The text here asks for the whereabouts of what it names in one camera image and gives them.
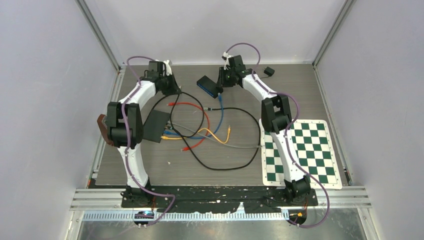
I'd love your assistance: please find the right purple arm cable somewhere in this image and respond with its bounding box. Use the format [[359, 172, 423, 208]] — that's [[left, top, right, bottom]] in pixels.
[[222, 42, 331, 229]]

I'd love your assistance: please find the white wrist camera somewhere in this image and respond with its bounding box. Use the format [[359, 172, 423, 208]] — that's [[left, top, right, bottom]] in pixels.
[[222, 51, 233, 70], [156, 59, 173, 77]]

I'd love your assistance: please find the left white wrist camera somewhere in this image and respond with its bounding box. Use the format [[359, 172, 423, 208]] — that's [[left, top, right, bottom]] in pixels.
[[156, 59, 173, 77]]

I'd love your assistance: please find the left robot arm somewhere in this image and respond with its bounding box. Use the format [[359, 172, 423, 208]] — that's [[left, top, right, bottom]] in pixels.
[[105, 59, 181, 207]]

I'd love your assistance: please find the black switch with blue ports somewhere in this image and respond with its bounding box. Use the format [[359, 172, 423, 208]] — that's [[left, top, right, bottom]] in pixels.
[[196, 75, 223, 99]]

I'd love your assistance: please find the brown object at left edge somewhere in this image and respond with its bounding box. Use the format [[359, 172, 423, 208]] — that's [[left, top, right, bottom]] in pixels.
[[96, 114, 114, 147]]

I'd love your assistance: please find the green white chessboard mat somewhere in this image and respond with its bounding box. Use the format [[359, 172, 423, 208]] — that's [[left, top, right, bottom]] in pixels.
[[260, 119, 343, 190]]

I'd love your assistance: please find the red ethernet cable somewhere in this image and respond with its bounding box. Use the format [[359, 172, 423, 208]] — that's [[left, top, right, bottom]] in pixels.
[[166, 101, 212, 153]]

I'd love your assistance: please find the orange ethernet cable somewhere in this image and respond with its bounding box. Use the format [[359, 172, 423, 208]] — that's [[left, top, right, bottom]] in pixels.
[[161, 125, 232, 145]]

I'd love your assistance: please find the plain black network switch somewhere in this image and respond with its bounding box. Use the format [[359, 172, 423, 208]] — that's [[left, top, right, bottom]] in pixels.
[[142, 109, 171, 143]]

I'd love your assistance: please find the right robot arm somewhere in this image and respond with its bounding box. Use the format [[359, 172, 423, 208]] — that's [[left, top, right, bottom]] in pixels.
[[217, 52, 311, 205]]

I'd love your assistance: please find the grey ethernet cable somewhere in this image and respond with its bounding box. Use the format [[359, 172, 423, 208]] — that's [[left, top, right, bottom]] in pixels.
[[167, 121, 266, 149]]

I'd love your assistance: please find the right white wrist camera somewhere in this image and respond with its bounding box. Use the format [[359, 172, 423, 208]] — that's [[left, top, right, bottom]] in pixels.
[[222, 51, 233, 70]]

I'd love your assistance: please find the long black ethernet cable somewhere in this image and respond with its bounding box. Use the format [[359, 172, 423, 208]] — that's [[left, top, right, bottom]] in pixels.
[[162, 106, 262, 172]]

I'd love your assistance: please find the blue ethernet cable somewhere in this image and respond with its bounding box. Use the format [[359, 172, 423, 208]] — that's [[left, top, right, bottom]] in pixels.
[[162, 92, 224, 139]]

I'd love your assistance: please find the black power adapter with cord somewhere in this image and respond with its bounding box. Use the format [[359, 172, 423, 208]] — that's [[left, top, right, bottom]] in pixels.
[[253, 66, 275, 79]]

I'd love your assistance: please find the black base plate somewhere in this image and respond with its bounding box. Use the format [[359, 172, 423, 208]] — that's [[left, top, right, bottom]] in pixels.
[[120, 185, 318, 214]]

